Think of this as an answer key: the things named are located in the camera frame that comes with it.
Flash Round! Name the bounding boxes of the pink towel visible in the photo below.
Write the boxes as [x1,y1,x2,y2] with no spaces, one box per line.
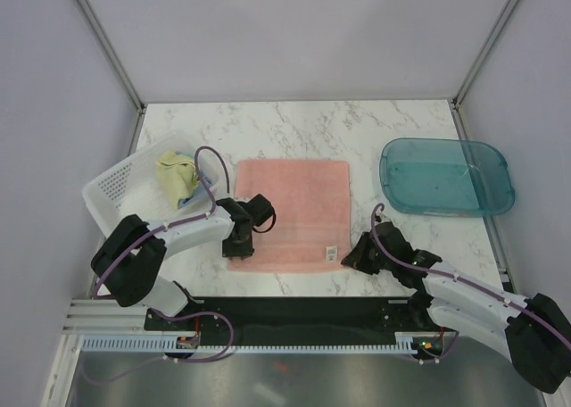
[228,159,352,274]

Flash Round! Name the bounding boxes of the yellow towel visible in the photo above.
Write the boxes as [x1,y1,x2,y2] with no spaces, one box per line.
[155,151,201,210]

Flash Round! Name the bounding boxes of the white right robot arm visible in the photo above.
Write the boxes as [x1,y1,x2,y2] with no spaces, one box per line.
[341,221,570,394]

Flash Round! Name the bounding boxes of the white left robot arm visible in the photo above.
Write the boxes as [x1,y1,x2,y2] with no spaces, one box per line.
[91,195,277,330]

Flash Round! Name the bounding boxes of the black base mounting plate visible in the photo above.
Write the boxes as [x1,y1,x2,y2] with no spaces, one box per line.
[143,295,461,348]

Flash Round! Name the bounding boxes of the blue towel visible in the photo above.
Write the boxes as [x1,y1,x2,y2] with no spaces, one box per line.
[175,152,204,209]

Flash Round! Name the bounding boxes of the white perforated plastic basket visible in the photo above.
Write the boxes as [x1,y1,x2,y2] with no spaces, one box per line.
[82,130,210,237]

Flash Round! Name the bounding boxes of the teal translucent plastic tub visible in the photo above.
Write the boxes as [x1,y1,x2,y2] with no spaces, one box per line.
[379,137,516,218]

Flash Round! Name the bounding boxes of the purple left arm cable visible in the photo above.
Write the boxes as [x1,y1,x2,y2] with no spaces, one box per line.
[92,145,237,386]

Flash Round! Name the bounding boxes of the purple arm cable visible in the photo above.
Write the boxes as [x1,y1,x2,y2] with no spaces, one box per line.
[92,145,237,386]
[370,203,571,366]

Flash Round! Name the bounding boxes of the white slotted cable duct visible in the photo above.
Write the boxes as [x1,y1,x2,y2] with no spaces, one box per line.
[81,333,443,354]

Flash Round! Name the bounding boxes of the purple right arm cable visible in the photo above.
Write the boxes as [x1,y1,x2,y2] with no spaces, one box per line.
[370,203,571,366]

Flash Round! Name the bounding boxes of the aluminium table edge rail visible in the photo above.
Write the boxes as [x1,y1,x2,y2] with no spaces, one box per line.
[62,300,147,335]

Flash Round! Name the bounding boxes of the left aluminium frame post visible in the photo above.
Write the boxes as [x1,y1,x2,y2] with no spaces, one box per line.
[74,0,145,113]

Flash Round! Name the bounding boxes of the aluminium frame post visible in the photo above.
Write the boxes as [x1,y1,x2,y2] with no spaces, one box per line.
[74,0,145,113]
[450,0,521,111]

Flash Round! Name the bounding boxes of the right aluminium frame post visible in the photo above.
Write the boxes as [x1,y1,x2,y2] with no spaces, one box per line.
[450,0,521,111]

